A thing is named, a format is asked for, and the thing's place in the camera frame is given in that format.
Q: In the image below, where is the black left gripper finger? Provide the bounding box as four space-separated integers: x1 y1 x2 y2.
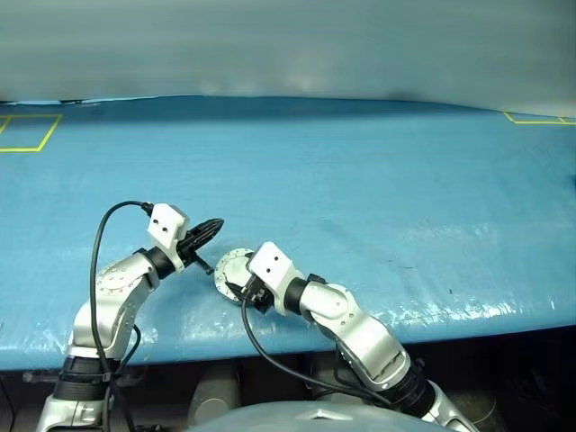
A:
193 223 225 249
196 217 226 239

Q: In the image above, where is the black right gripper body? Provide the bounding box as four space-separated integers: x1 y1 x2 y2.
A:
241 274 274 315

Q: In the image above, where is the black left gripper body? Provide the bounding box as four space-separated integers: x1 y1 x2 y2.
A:
178 226 213 276

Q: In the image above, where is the silver motor stator housing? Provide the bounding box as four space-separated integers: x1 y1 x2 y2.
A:
213 269 253 308

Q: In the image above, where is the silver motor cover plate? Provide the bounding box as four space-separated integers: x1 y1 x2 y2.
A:
214 247 256 292

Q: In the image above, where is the grey cylinder under table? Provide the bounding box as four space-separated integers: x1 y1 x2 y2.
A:
185 363 243 427
447 390 497 427

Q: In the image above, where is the silver robot torso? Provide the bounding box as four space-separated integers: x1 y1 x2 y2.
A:
187 400 436 432

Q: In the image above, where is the blue table cover sheet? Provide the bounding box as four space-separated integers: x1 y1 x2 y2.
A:
0 94 576 373

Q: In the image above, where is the yellow tape square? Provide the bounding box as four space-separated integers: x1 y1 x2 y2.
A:
0 113 64 154
502 111 576 127

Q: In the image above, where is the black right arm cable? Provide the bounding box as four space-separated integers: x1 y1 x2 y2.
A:
240 287 397 409

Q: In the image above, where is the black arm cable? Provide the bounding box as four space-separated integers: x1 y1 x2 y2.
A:
88 200 154 432
240 287 397 409

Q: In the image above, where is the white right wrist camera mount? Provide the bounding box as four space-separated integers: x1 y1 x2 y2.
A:
247 241 304 316

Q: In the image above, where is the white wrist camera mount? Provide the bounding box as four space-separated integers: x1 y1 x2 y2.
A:
147 202 190 274
247 241 304 316

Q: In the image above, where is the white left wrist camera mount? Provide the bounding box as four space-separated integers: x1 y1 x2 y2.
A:
147 202 190 274

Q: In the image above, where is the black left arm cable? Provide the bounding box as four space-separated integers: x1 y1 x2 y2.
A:
88 200 154 432

